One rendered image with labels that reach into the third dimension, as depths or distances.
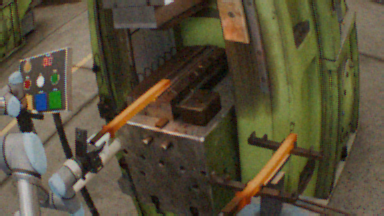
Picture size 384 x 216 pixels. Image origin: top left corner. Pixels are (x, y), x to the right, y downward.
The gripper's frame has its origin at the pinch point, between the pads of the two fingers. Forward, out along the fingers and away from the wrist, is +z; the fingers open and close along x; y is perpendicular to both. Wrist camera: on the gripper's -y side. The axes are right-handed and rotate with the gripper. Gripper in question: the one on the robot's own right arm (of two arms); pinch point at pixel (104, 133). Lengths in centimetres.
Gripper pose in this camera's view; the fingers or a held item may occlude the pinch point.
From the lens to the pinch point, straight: 165.7
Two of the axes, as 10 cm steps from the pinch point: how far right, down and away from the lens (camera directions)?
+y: 1.5, 8.6, 4.9
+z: 5.2, -4.9, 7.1
